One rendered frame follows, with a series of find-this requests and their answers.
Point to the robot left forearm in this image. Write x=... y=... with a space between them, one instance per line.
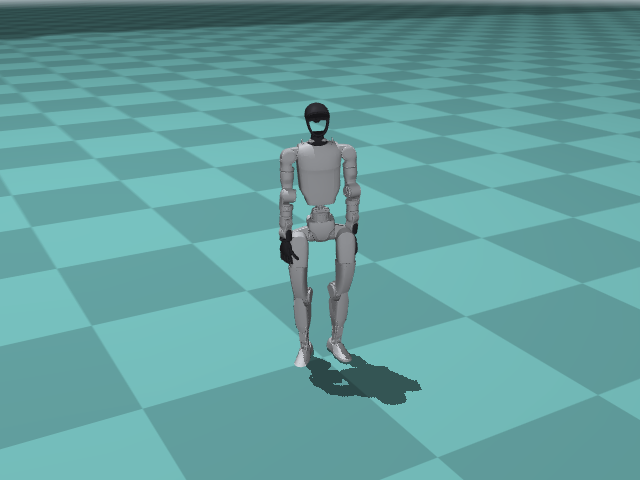
x=352 y=211

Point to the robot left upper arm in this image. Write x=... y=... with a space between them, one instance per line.
x=351 y=188

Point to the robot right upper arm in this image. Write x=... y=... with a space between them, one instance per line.
x=287 y=158

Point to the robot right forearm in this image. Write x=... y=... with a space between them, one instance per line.
x=285 y=221

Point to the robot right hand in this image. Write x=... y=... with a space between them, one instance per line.
x=286 y=248

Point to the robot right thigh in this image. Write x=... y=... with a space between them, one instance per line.
x=298 y=270

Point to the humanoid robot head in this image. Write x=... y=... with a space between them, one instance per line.
x=316 y=112

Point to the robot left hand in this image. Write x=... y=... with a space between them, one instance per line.
x=354 y=230

